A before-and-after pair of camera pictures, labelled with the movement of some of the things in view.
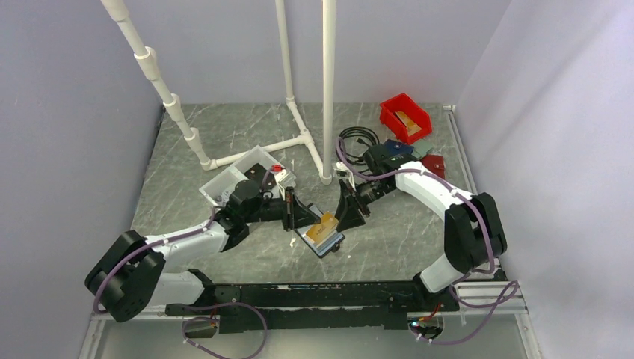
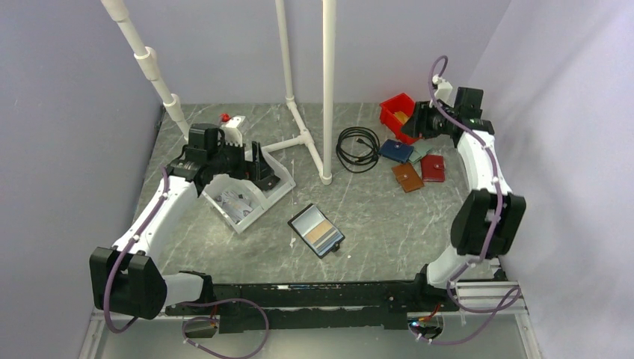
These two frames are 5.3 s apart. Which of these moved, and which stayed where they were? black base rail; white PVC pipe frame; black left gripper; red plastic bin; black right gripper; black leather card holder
Moved: black left gripper; black right gripper
Stayed: black base rail; red plastic bin; black leather card holder; white PVC pipe frame
